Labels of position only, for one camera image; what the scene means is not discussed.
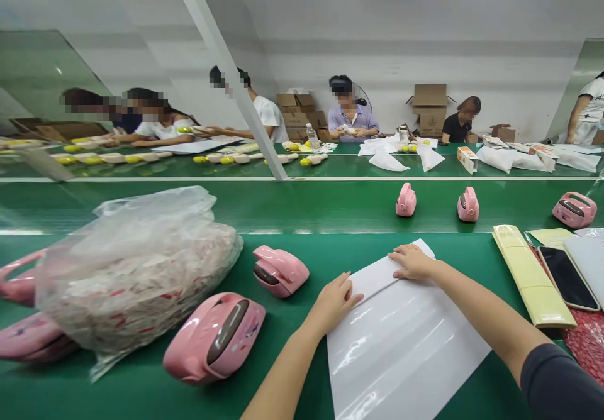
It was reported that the person's right hand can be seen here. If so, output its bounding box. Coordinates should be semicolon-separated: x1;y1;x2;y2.
387;243;442;282

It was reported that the person's left hand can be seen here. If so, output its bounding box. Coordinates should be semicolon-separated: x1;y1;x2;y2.
315;271;366;332

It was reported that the white plastic sheet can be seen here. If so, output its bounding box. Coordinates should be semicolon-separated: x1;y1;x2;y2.
348;238;438;299

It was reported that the stack of white glossy bags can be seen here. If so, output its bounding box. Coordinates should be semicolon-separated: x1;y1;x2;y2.
325;276;495;420

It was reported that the pink handbag-shaped toy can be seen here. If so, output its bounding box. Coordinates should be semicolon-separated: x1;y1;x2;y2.
0;311;79;363
252;245;311;299
0;248;48;307
456;186;481;223
552;191;598;230
162;291;267;385
395;182;417;218

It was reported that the long cream yellow box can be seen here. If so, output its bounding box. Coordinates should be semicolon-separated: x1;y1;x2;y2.
492;224;579;330

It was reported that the pile of white pouches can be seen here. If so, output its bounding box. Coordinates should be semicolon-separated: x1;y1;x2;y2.
357;136;447;174

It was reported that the orange white carton box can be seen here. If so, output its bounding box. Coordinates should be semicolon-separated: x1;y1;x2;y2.
456;145;480;175

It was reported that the pale yellow paper sheet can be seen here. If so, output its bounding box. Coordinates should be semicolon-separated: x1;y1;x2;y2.
524;227;576;252

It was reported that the black smartphone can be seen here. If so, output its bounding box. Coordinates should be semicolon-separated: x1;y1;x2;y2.
537;245;601;312

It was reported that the small brown carton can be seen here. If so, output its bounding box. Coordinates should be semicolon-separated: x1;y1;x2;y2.
489;123;517;143

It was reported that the tall stack of brown cartons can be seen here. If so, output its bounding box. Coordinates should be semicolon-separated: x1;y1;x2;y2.
405;83;457;138

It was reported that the pile of white padded bags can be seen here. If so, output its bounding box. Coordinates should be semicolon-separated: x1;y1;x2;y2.
475;138;603;174

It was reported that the grey flat sheet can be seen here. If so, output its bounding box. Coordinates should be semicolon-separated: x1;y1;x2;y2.
562;235;604;301

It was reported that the black standing fan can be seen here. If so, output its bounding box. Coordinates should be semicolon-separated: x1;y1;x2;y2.
352;83;374;114

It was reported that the red bubble wrap sheet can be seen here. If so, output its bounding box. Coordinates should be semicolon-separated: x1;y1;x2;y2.
528;243;604;379

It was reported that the clear bag of paper packets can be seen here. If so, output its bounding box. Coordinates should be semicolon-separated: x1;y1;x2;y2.
35;185;245;384

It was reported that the row of cream yellow toys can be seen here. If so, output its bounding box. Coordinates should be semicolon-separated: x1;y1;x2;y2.
0;125;330;170

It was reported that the white slanted support beam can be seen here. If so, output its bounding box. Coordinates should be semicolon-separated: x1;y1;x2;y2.
165;0;289;183

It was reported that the open flat brown carton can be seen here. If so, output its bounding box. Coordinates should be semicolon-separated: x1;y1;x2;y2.
8;117;110;143

